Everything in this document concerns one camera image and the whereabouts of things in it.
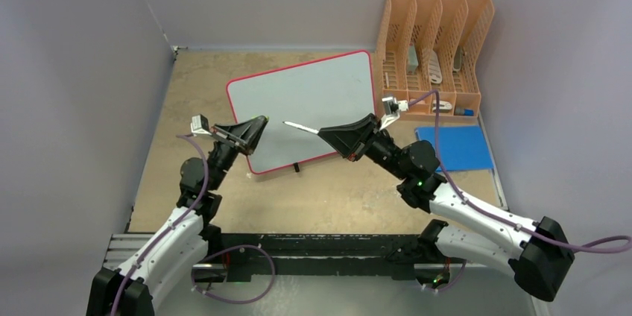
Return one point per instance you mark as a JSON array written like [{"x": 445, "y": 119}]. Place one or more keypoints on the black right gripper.
[{"x": 352, "y": 140}]

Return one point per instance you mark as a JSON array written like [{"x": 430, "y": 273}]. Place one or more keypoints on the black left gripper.
[{"x": 244, "y": 136}]

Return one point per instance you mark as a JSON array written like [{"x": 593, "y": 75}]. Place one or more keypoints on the green capped marker pen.
[{"x": 301, "y": 127}]

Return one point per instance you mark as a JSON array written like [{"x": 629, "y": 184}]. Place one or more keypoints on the red-framed whiteboard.
[{"x": 320, "y": 93}]

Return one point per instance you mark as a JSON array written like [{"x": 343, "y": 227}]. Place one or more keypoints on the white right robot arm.
[{"x": 532, "y": 252}]

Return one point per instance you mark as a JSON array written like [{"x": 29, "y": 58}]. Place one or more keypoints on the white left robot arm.
[{"x": 139, "y": 285}]

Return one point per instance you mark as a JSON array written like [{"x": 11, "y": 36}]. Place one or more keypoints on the pink eraser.
[{"x": 415, "y": 102}]

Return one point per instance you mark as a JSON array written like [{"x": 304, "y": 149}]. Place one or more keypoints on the green staples box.
[{"x": 412, "y": 62}]

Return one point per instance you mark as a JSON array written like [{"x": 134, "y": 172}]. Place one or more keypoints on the white clip in tray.
[{"x": 441, "y": 106}]

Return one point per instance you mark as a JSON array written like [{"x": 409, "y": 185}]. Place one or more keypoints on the white oval tape dispenser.
[{"x": 435, "y": 73}]

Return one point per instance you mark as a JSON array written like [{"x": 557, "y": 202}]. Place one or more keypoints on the small blue grey cylinder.
[{"x": 458, "y": 111}]

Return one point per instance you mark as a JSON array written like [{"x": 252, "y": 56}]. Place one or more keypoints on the blue notebook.
[{"x": 464, "y": 148}]

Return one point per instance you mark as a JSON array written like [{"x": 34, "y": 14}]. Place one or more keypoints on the orange plastic desk organizer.
[{"x": 432, "y": 44}]

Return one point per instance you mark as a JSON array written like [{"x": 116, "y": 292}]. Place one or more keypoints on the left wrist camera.
[{"x": 199, "y": 125}]

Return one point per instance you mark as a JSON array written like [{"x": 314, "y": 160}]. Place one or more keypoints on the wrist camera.
[
  {"x": 393, "y": 108},
  {"x": 199, "y": 125}
]

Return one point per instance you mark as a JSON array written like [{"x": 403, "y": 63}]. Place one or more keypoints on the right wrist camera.
[{"x": 393, "y": 108}]

